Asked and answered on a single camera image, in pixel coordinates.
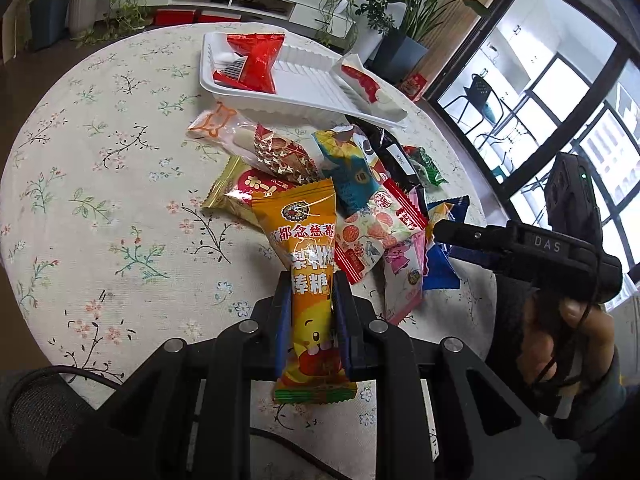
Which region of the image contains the plant in tall white pot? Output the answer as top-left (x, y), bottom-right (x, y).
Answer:
top-left (67, 0), bottom-right (110, 38)

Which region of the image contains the blue yellow snack packet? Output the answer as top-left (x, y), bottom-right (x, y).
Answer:
top-left (311, 127), bottom-right (383, 216)

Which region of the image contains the hanging vine plant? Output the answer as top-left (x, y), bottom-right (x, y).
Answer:
top-left (316, 0), bottom-right (362, 53)

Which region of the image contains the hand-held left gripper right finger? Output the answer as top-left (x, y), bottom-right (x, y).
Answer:
top-left (332, 270), bottom-right (581, 480)

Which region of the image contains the white red snack packet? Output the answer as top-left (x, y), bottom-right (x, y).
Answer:
top-left (334, 55), bottom-right (406, 121)

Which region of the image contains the black chair teal cushion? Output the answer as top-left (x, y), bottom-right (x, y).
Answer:
top-left (444, 72), bottom-right (512, 137)

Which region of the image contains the orange yellow snack packet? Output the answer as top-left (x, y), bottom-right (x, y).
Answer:
top-left (250, 177), bottom-right (358, 406)

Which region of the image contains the white low cabinet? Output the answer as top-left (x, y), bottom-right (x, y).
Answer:
top-left (142, 0), bottom-right (361, 38)

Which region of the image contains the plant in dark blue pot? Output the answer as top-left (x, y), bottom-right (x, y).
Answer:
top-left (25, 0), bottom-right (78, 52)

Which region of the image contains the black framed window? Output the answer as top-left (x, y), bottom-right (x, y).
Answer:
top-left (422, 0), bottom-right (640, 313)

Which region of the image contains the black snack packet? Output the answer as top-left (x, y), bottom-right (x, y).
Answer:
top-left (350, 120), bottom-right (426, 191)

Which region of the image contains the green snack packet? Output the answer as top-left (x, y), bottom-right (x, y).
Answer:
top-left (402, 146), bottom-right (448, 188)

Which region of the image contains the white plastic tray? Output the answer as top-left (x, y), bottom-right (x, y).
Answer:
top-left (199, 31), bottom-right (408, 128)

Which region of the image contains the tall plant in grey-blue pot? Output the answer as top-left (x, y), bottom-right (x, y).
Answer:
top-left (372, 0), bottom-right (493, 85)

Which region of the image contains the dark grey mesh chair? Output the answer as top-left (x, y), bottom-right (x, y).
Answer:
top-left (0, 367), bottom-right (126, 480)

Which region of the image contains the red snack bag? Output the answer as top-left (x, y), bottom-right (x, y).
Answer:
top-left (400, 74), bottom-right (429, 102)

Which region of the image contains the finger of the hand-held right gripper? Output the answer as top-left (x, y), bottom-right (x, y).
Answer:
top-left (432, 220), bottom-right (511, 250)
top-left (449, 246), bottom-right (508, 268)

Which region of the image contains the pink snack packet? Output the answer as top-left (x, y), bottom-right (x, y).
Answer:
top-left (382, 232), bottom-right (431, 326)

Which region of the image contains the red storage box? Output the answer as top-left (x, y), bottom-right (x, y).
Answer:
top-left (200, 9), bottom-right (242, 24)
top-left (154, 7), bottom-right (202, 27)

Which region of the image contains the floral tablecloth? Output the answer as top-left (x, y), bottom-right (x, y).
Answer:
top-left (0, 22), bottom-right (501, 480)

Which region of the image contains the person's right hand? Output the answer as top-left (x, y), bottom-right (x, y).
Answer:
top-left (517, 292), bottom-right (618, 391)

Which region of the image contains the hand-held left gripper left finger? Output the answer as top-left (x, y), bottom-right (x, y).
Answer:
top-left (47, 270), bottom-right (296, 480)

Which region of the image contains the white packet red peach print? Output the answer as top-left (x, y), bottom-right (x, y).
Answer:
top-left (332, 180), bottom-right (431, 286)

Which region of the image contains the gold red snack packet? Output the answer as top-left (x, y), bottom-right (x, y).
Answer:
top-left (201, 156), bottom-right (301, 226)

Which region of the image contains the yellow blue-edged snack packet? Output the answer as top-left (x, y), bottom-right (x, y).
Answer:
top-left (425, 195), bottom-right (471, 241)

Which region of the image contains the black cable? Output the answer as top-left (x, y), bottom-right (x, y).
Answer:
top-left (249, 426), bottom-right (353, 480)

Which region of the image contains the brown red starry snack packet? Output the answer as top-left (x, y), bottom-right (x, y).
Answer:
top-left (252, 125), bottom-right (326, 186)

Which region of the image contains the clear packet orange cat print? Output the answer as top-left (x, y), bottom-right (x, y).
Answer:
top-left (186, 101), bottom-right (266, 162)

